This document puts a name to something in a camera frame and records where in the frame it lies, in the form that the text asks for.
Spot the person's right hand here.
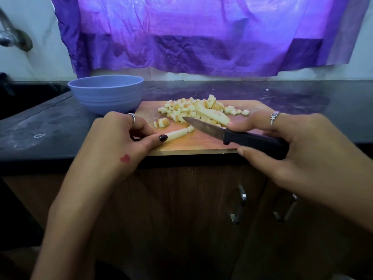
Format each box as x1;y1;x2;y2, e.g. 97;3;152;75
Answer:
226;110;373;231

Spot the person's left hand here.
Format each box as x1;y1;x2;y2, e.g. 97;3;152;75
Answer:
76;110;169;193

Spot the blue bowl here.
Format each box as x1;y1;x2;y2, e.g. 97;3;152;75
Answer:
68;75;145;117

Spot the tan potato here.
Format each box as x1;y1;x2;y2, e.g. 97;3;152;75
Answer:
165;125;195;143

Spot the black handled knife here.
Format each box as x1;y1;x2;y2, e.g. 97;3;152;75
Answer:
182;116;289;160

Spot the pile of diced potato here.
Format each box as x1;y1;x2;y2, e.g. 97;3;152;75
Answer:
153;94;251;129

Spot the person's left forearm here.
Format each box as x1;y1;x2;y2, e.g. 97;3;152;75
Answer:
30;172;129;280

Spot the wooden cutting board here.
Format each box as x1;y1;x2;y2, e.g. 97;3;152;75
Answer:
134;100;275;157

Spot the dark sink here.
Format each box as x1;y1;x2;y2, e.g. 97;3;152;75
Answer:
0;81;71;121

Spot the metal faucet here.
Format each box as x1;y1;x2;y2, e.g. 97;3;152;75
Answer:
0;7;33;53

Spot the purple cloth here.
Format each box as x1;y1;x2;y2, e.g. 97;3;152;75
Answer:
49;0;371;79

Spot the metal cabinet handle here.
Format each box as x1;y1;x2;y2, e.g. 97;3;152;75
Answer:
229;185;248;224
272;194;299;222

